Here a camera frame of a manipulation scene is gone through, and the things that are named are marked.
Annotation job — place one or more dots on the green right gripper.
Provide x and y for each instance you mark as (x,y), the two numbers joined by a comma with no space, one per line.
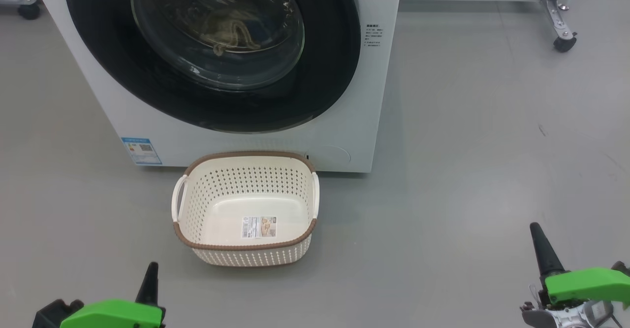
(590,286)

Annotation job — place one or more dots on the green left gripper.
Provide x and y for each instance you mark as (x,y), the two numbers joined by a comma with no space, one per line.
(118,315)

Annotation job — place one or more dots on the round dark glass washer door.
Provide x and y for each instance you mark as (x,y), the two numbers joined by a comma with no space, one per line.
(98,47)

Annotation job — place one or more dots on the cream garment with blue cuffs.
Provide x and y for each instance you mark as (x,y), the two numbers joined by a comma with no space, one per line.
(231,30)

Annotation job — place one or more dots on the white front-load washing machine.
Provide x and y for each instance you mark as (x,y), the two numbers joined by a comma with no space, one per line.
(354,96)

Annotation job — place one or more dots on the cream perforated basket brown rim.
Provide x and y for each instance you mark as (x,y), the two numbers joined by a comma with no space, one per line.
(246,254)

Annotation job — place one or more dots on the paper basket label sticker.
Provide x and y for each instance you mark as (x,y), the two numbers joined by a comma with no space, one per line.
(258,227)

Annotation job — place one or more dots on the blue energy label sticker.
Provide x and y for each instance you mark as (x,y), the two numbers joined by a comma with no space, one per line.
(141,150)

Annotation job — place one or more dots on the grey metal caster leg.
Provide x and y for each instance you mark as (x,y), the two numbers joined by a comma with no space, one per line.
(558,17)
(28,10)

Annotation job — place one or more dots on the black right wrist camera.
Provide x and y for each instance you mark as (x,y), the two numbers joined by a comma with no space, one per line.
(621,268)

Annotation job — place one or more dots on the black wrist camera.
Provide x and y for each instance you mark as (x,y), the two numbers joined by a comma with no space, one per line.
(621,268)
(49,315)

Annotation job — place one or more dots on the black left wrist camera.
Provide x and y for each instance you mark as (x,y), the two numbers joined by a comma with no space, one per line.
(49,315)

